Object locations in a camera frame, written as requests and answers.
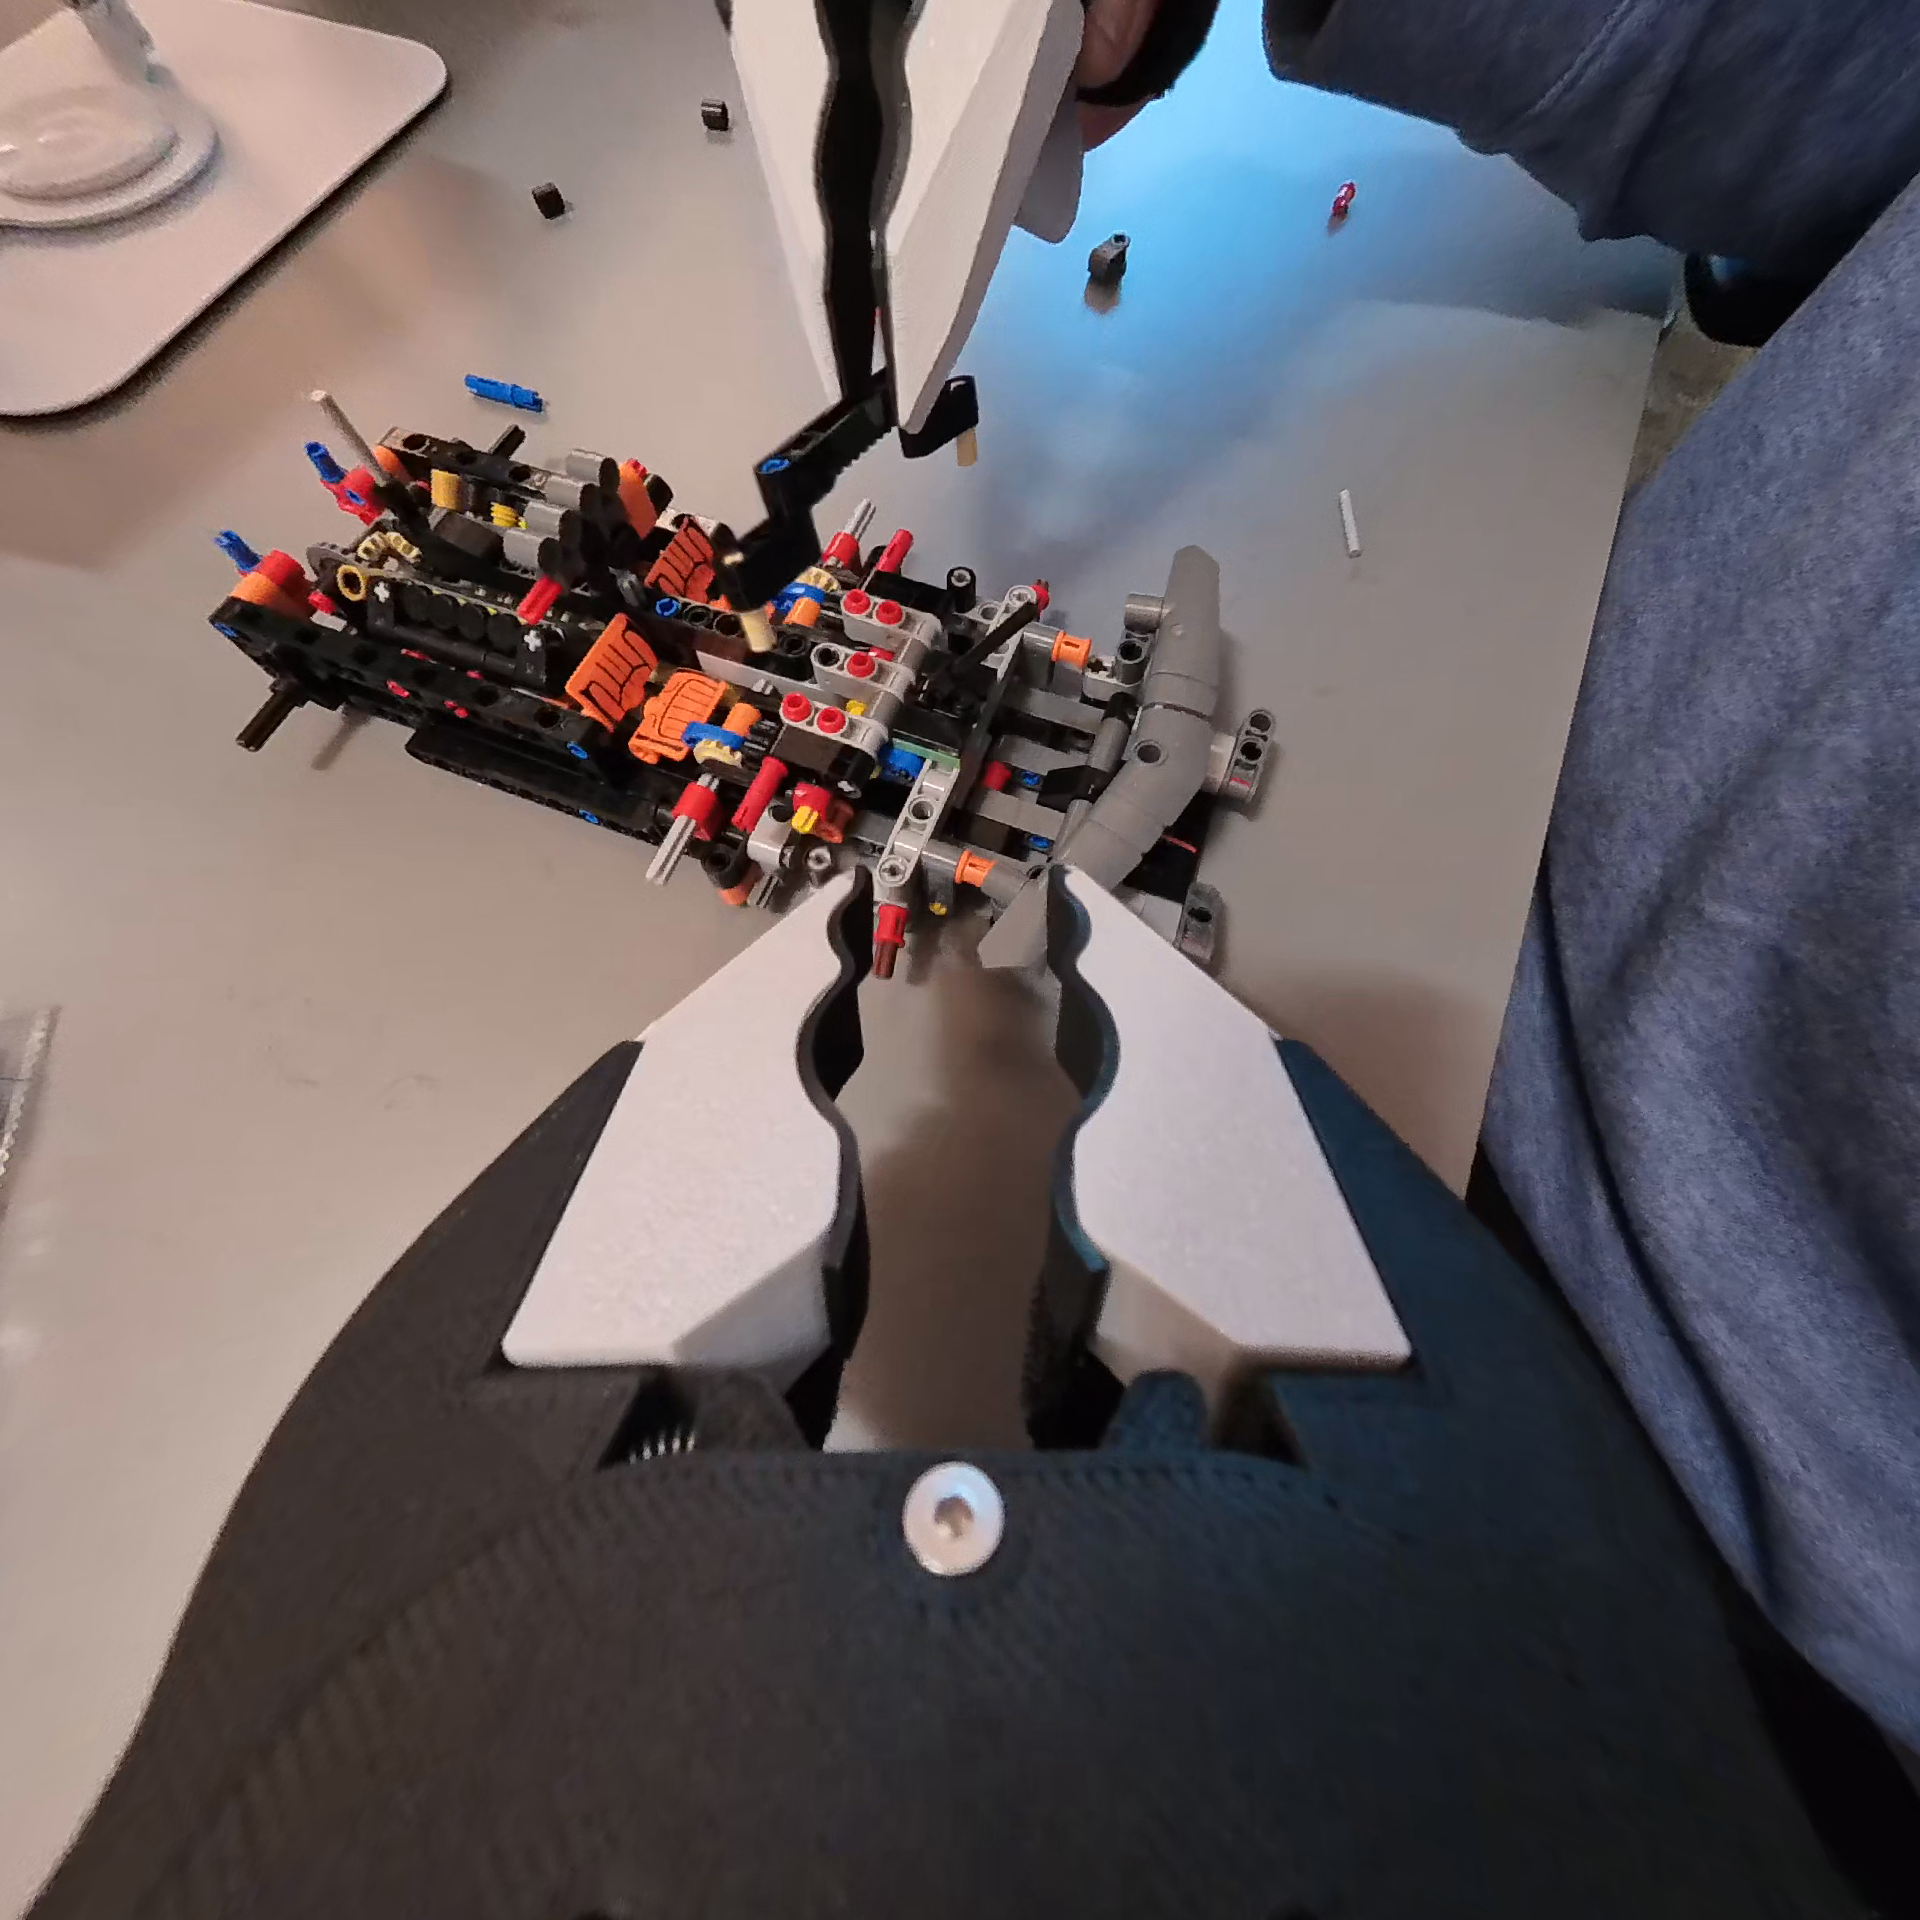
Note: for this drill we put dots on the lego car chassis model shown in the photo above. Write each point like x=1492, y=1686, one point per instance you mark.
x=840, y=705

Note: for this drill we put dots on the black lego frame with tan pins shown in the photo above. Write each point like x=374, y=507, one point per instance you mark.
x=796, y=451

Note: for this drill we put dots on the person's blue clothing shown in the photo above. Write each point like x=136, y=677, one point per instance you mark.
x=1740, y=975

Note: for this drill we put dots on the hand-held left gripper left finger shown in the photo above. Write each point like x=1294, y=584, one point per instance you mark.
x=692, y=1171

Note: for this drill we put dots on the blue lego pin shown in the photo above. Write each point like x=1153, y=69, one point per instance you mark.
x=504, y=393

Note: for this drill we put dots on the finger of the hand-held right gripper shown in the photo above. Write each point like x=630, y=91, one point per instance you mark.
x=974, y=149
x=786, y=136

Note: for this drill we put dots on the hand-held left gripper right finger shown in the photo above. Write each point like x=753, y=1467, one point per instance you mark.
x=1214, y=1171

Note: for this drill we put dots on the clear plastic bag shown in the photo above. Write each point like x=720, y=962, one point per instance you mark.
x=21, y=1096

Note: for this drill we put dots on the person's right forearm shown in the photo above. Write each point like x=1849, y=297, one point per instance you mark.
x=1589, y=105

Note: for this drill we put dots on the person's right hand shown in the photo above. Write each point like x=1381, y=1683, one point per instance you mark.
x=1108, y=42

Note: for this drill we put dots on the silver monitor stand base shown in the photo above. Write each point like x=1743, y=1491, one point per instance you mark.
x=224, y=195

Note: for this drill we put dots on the light grey lego axle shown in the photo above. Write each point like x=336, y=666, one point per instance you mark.
x=1349, y=525

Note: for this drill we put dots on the dark grey lego connector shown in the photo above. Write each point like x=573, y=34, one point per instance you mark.
x=1108, y=258

